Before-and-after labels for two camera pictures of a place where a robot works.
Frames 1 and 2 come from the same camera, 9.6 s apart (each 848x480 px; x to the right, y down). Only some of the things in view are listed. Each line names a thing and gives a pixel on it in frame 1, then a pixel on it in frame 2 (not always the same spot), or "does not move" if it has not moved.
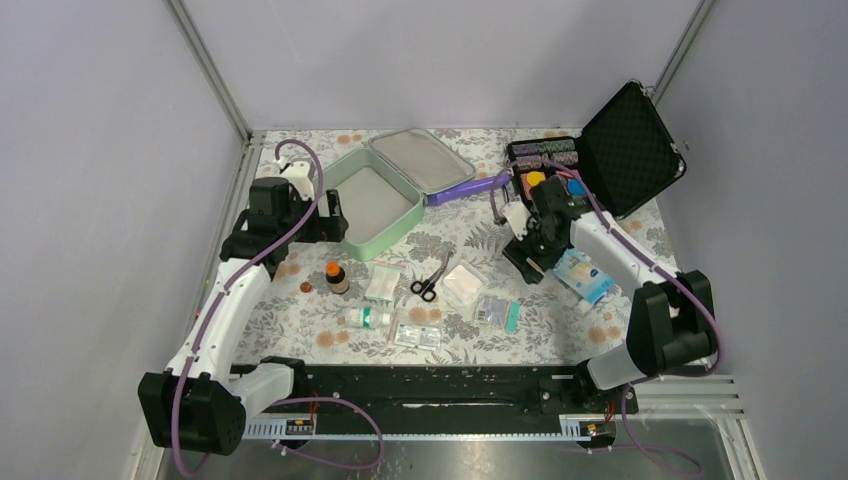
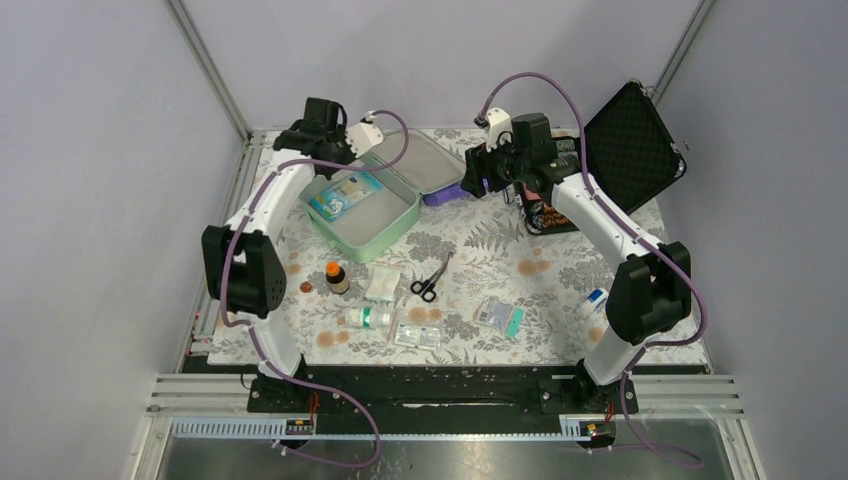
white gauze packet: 383,282 does not move
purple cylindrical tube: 465,187 does not move
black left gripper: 327,228 to 341,135
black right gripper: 519,251 to 478,166
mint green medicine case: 383,184 does not move
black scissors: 426,288 does not move
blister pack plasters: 418,336 does not move
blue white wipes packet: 583,275 to 331,201
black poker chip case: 623,160 does not move
